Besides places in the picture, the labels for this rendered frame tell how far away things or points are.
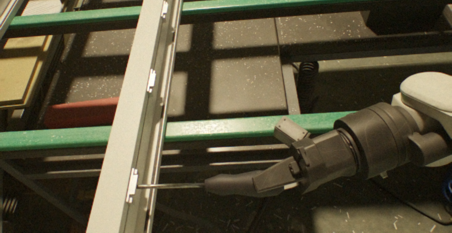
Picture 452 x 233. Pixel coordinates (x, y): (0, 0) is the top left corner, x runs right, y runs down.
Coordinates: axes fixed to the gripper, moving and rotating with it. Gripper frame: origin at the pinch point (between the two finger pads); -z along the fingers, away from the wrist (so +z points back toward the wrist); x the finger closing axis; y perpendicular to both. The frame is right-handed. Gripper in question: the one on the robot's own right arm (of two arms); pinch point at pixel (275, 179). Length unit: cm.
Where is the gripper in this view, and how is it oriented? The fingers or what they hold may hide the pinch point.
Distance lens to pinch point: 46.3
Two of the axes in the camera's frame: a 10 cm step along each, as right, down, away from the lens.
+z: 9.3, -3.6, 0.6
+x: -0.8, -3.8, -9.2
